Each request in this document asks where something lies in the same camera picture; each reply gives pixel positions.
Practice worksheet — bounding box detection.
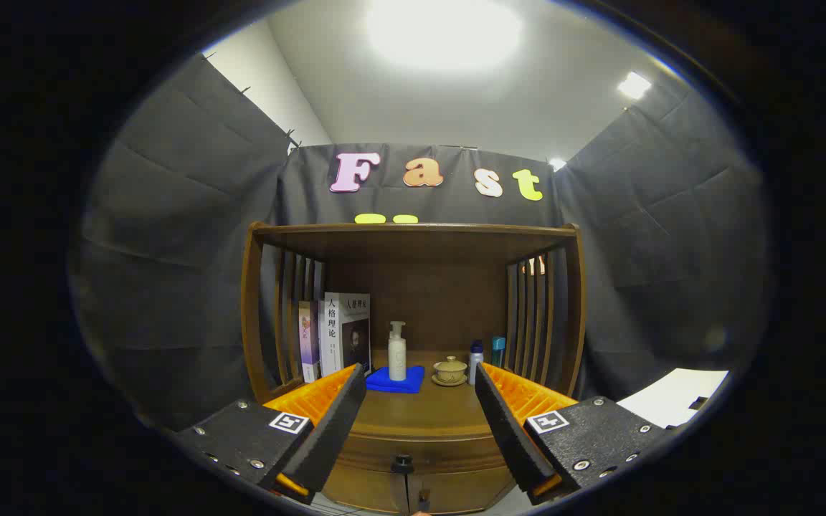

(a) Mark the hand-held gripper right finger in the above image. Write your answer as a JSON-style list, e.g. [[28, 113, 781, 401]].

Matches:
[[475, 362, 672, 506]]

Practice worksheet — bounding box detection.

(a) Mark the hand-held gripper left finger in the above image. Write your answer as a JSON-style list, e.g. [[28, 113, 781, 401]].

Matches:
[[173, 363, 368, 504]]

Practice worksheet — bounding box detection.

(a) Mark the brown wooden drawer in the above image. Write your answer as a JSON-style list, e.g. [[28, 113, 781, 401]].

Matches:
[[338, 429, 508, 475]]

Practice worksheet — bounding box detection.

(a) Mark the brown wooden countertop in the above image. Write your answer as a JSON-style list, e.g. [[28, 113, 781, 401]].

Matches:
[[259, 349, 579, 438]]

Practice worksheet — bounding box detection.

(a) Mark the white drawer unit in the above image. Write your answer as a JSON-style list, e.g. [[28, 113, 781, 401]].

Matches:
[[615, 368, 731, 429]]

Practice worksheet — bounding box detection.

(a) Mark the brown wooden cabinet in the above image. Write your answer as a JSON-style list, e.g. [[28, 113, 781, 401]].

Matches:
[[241, 222, 587, 515]]

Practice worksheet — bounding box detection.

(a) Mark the blue folded cloth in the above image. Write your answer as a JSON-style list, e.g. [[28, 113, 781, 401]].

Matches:
[[366, 365, 426, 394]]

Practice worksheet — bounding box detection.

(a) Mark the beige lidded tea cup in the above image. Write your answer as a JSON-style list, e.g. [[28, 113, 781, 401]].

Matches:
[[432, 355, 469, 387]]

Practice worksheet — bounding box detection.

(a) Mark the thin purple book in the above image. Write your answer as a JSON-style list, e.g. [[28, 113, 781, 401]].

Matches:
[[298, 300, 322, 384]]

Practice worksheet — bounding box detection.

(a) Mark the white pump bottle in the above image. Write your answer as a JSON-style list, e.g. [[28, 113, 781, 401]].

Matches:
[[387, 321, 408, 382]]

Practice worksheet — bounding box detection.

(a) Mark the thick white book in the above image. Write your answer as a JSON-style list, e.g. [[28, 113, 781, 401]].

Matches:
[[318, 292, 372, 378]]

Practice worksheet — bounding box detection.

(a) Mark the black backdrop cloth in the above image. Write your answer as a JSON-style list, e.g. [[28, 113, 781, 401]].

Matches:
[[72, 54, 769, 431]]

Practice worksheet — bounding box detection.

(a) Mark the small ceiling spotlight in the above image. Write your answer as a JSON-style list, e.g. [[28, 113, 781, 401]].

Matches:
[[617, 72, 652, 100]]

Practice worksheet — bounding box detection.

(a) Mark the large round ceiling light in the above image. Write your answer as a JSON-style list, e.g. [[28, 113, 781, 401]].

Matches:
[[366, 0, 523, 72]]

